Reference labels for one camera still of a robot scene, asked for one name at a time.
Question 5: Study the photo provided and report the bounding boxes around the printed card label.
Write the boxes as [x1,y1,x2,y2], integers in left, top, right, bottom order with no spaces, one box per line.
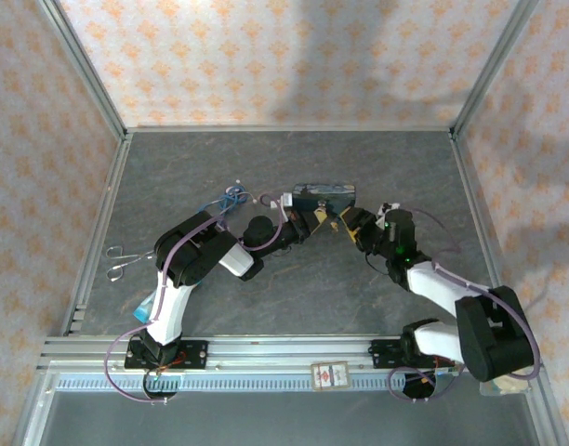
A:
[310,361,350,392]

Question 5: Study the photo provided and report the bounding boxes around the silver scissors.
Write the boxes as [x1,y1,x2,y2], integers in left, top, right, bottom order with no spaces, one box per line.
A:
[104,245,156,283]

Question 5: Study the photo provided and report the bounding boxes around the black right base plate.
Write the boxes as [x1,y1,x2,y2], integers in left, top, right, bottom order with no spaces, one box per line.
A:
[369,338,456,371]

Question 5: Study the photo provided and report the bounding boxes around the blue coiled cable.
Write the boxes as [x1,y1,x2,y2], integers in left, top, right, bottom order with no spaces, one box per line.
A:
[198,185,251,220]

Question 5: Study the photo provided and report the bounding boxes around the aluminium frame post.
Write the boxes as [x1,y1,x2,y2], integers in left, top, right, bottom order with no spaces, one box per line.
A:
[451,0,541,136]
[35,0,128,140]

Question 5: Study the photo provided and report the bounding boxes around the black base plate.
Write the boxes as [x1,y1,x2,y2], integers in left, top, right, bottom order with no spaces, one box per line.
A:
[124,339,209,371]
[369,338,456,371]

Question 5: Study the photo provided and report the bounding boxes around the starry night print box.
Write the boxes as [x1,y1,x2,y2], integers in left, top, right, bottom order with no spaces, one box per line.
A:
[290,181,359,213]

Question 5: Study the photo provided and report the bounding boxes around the light blue packet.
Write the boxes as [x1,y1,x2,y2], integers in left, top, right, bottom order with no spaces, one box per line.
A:
[132,291,159,325]

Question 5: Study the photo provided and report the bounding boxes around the aluminium side rail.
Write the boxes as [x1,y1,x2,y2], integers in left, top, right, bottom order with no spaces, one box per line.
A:
[451,132,544,357]
[60,137,135,338]

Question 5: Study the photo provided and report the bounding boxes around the grey slotted cable duct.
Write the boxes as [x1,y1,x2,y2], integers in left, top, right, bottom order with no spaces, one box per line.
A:
[54,374,483,394]

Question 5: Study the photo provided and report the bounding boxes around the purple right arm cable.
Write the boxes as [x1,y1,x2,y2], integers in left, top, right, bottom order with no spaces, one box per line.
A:
[388,206,542,404]

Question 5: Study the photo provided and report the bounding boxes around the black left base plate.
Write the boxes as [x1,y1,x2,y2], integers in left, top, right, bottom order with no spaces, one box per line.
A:
[124,339,209,371]

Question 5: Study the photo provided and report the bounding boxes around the clear bag with white item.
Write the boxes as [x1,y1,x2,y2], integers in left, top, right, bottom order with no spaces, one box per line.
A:
[478,374,533,398]

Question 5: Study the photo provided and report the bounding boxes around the thin white cord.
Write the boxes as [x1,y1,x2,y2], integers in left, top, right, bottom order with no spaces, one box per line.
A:
[226,178,260,205]

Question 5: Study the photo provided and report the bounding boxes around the aluminium front rail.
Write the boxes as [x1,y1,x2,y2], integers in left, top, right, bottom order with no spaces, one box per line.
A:
[37,335,546,374]

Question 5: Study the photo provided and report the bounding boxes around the aluminium back rail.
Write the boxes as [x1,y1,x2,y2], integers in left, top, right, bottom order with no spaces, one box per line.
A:
[124,124,457,137]

